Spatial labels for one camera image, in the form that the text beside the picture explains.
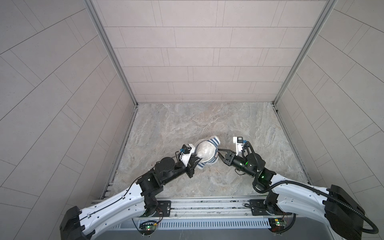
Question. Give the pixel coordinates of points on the aluminium mounting rail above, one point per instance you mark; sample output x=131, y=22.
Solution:
x=210, y=207

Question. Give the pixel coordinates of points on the corner aluminium post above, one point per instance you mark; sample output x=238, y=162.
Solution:
x=90, y=7
x=324, y=14

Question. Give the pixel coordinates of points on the green circuit board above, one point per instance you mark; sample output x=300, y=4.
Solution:
x=276, y=224
x=148, y=227

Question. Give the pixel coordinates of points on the left corner aluminium post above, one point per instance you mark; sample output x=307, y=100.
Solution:
x=90, y=7

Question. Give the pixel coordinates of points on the left green circuit board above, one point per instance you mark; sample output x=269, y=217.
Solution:
x=148, y=227

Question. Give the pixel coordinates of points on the right green circuit board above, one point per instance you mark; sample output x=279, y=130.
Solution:
x=276, y=224

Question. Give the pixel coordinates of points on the right corner aluminium post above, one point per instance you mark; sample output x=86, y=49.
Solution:
x=324, y=14

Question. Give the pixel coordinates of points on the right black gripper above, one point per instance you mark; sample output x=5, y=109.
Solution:
x=228, y=158

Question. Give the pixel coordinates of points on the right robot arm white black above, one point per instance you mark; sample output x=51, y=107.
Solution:
x=332, y=206

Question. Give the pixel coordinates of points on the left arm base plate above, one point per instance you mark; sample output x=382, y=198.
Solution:
x=163, y=210

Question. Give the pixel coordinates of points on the white ventilation grille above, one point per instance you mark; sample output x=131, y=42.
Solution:
x=207, y=224

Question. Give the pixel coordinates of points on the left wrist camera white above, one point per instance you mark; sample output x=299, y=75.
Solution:
x=185, y=153

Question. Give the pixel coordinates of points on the white teddy bear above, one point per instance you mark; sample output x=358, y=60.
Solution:
x=207, y=151

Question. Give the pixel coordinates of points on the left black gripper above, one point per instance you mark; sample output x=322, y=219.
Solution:
x=190, y=168

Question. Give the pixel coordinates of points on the blue white striped sweater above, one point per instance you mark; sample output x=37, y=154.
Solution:
x=200, y=165

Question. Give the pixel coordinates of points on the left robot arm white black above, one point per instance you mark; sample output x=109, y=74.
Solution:
x=136, y=201

